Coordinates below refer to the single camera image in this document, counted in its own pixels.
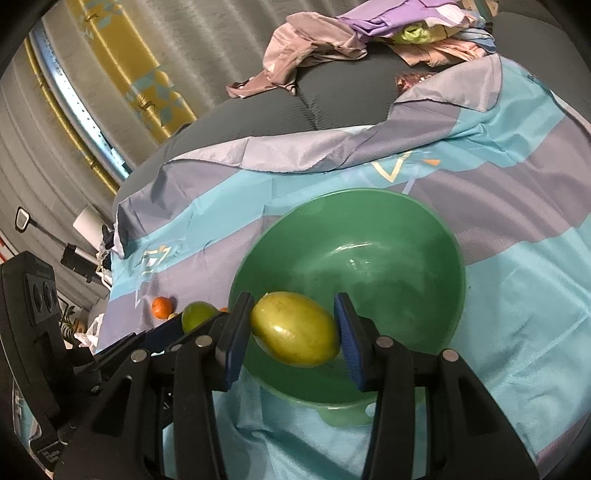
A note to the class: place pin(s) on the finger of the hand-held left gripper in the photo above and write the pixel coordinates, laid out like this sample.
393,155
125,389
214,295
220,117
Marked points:
117,348
161,331

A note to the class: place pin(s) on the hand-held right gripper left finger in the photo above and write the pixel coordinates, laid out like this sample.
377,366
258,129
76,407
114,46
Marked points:
234,353

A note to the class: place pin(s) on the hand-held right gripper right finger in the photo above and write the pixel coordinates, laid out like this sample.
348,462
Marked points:
351,353

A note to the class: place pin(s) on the green lime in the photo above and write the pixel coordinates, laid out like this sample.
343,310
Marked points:
196,314

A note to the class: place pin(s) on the green plastic bowl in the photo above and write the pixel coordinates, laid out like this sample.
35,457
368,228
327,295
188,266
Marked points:
369,240

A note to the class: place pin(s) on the white plastic bag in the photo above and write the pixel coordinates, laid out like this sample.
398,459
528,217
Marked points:
92,332

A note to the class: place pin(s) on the potted green plant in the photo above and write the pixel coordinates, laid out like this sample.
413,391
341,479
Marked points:
69,323

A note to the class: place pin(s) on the black stick vacuum cleaner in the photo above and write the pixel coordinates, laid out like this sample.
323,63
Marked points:
74,256

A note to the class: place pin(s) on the white lamp shade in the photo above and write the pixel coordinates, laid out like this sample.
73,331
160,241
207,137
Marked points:
87,221

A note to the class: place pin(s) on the grey curtain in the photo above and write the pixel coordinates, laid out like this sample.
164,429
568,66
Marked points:
41,184
207,46

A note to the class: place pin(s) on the blue and grey striped cloth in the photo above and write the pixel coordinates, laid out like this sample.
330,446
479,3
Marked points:
508,277

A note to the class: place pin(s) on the red floral cloth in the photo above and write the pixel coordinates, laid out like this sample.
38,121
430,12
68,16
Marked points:
408,82

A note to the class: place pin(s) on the yellow patterned curtain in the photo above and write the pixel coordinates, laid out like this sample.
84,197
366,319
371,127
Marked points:
120,50

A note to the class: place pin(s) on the pinkish beige garment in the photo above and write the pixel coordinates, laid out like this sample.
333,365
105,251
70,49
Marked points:
300,50

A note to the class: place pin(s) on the light pink garment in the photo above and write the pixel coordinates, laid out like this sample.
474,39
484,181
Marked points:
438,53

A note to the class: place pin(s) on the yellow-green garment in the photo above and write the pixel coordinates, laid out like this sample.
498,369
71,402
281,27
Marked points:
411,34

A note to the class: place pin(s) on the purple garment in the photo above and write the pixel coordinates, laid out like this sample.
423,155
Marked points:
369,23

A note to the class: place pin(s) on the window frame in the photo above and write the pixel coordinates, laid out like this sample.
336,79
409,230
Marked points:
69,106

